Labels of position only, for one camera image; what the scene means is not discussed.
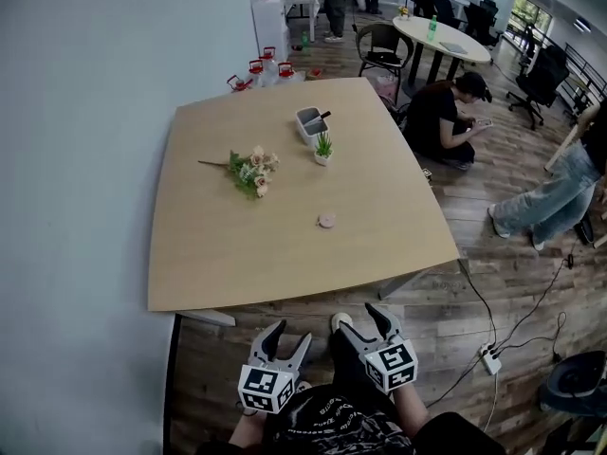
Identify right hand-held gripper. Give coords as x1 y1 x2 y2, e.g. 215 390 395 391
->
337 302 419 395

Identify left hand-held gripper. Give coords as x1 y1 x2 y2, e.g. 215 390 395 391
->
236 318 313 415

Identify person's left forearm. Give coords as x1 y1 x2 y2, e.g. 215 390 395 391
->
229 409 267 449

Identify person's right forearm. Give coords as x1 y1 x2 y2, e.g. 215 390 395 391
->
391 386 431 438

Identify person's right white shoe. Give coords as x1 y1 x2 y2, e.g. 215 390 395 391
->
330 312 354 336

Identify person's black trousers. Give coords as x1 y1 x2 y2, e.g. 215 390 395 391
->
329 329 381 389

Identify white table leg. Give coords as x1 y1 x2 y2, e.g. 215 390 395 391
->
377 267 431 301
182 309 237 328

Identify person's black printed shirt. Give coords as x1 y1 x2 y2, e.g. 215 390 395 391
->
196 381 506 455

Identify white power strip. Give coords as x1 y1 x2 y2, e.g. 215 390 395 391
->
478 342 504 376

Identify artificial pink flower bouquet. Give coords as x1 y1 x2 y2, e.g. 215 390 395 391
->
197 145 281 201

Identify small potted green plant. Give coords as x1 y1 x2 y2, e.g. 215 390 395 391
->
313 131 335 167

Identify grey white divided container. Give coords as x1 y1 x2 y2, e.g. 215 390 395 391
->
295 106 331 147

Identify pink bag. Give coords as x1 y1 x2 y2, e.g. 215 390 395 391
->
377 74 400 101

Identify round white table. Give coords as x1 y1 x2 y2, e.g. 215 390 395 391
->
392 15 492 89

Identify black chair near round table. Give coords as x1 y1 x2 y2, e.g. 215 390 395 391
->
355 22 414 89

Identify black office chair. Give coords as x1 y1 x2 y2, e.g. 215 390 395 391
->
462 0 502 49
405 0 464 24
506 45 571 130

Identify black metal railing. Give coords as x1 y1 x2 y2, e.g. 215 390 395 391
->
563 43 607 104

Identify small white table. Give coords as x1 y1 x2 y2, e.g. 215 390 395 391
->
282 0 322 43

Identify thick black cable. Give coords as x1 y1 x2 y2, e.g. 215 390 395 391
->
457 258 497 350

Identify white cable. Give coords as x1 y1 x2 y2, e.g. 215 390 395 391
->
482 372 500 431

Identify thin black cable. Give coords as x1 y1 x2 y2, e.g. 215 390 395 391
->
497 253 571 355

